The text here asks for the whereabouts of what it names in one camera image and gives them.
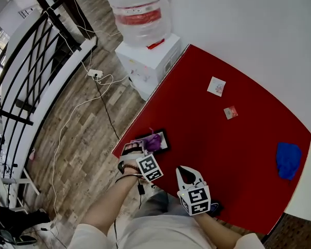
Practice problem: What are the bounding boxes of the black framed picture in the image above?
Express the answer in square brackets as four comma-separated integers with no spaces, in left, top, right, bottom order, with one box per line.
[134,129,171,155]

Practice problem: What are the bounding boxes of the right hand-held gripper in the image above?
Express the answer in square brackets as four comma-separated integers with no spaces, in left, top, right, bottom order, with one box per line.
[175,166,212,216]

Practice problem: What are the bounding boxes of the white square card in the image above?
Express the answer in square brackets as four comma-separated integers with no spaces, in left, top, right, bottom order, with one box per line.
[206,76,227,98]

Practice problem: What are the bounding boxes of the person's left hand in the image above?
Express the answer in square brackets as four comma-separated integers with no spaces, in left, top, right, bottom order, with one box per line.
[124,143,143,153]

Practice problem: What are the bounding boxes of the black floor cable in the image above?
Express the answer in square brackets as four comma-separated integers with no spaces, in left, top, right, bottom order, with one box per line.
[93,77,120,141]

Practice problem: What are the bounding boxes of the white power strip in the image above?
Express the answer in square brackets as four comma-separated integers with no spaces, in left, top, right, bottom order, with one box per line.
[88,68,104,79]

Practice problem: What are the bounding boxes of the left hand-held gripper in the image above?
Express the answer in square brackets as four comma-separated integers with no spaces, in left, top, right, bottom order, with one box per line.
[118,140,163,183]

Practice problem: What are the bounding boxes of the red tag on dispenser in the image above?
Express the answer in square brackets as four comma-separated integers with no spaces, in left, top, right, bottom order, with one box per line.
[146,38,165,50]

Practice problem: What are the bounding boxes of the brown bead bracelet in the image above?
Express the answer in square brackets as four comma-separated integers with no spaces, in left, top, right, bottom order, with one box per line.
[122,164,141,173]

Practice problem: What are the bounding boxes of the long white floor cable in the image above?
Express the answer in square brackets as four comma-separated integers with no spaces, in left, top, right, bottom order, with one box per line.
[51,74,129,223]

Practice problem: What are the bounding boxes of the white cable on railing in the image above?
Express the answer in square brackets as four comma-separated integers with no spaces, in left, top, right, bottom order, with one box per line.
[45,0,121,74]

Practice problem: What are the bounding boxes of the black wrist strap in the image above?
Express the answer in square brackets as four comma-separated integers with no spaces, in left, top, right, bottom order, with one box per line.
[209,199,224,217]

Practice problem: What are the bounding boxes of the purple cloth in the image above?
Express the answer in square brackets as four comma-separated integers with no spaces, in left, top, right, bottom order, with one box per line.
[144,128,162,153]

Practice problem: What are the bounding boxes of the person's left forearm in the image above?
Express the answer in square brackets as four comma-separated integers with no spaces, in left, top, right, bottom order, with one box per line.
[81,166,140,234]

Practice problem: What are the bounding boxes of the person's white shirt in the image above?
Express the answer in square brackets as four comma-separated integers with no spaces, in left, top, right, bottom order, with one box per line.
[67,214,265,249]

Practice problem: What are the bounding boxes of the black stair railing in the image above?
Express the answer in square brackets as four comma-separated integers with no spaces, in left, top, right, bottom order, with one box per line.
[0,0,98,207]

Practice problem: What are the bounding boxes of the thin black cord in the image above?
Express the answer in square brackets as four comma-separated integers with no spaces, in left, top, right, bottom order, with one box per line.
[113,174,146,249]

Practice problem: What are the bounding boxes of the white desk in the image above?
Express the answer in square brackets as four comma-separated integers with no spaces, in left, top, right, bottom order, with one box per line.
[0,131,41,212]

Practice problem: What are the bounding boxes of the person's right forearm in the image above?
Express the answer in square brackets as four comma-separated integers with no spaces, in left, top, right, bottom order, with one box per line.
[194,213,249,248]

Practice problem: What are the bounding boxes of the white water dispenser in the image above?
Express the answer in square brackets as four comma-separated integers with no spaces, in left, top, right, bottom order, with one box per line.
[115,33,183,102]

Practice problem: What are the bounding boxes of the person's grey trousers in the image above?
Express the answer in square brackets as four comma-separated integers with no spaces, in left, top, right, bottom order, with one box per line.
[139,192,188,217]

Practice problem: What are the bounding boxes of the small red white packet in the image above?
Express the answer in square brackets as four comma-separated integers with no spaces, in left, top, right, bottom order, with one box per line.
[223,105,239,120]

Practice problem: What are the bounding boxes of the blue cloth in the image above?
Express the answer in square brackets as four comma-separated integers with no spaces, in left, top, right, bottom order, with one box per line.
[276,142,303,181]

